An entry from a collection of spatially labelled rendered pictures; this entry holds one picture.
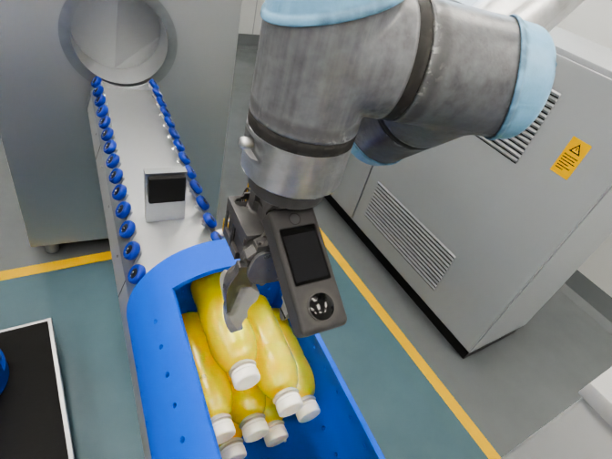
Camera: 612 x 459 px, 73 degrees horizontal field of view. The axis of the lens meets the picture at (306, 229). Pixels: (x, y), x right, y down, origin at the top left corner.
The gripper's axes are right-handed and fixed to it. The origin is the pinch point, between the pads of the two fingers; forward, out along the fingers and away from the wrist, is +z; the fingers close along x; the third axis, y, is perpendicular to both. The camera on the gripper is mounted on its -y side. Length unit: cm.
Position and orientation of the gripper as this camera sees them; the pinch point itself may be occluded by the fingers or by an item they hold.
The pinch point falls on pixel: (261, 323)
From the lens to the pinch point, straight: 49.9
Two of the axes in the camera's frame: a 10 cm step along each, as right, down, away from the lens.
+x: -8.8, 1.2, -4.5
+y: -4.1, -6.7, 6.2
